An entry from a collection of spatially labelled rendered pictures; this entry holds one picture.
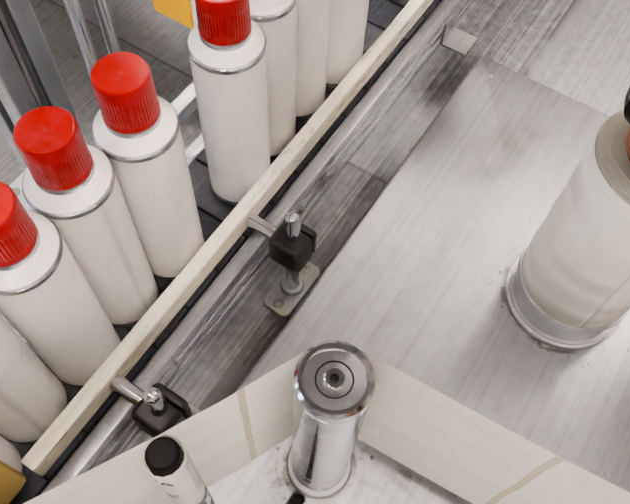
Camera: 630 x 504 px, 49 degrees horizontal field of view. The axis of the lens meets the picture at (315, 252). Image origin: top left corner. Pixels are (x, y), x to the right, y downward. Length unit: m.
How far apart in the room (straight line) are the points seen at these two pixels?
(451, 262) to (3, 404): 0.34
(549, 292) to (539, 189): 0.15
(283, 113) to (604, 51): 0.40
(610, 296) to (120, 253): 0.32
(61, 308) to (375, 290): 0.24
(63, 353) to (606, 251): 0.34
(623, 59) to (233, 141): 0.48
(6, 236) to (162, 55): 0.44
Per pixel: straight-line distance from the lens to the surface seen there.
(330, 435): 0.35
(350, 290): 0.55
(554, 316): 0.53
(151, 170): 0.44
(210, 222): 0.58
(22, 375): 0.45
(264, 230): 0.54
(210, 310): 0.55
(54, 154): 0.38
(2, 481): 0.49
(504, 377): 0.55
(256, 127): 0.51
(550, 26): 0.85
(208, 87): 0.48
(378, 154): 0.69
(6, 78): 0.54
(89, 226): 0.42
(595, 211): 0.44
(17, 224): 0.37
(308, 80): 0.60
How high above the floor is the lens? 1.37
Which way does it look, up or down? 61 degrees down
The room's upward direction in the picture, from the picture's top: 4 degrees clockwise
